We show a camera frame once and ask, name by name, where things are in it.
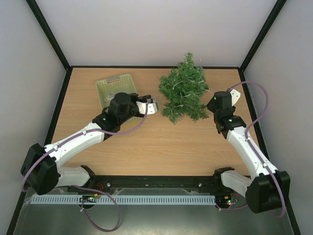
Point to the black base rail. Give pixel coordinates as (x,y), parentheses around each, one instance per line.
(201,184)

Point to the small green christmas tree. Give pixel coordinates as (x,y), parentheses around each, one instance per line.
(183,89)

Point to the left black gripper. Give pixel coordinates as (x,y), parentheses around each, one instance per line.
(143,99)

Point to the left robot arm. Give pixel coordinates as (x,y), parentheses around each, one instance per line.
(43,168)

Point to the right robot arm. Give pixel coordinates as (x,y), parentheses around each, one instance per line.
(266,188)

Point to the white slotted cable duct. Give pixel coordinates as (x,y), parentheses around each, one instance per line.
(125,200)

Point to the green plastic basket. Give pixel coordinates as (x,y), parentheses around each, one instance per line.
(115,88)

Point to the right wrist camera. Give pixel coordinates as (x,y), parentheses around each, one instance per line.
(235,96)

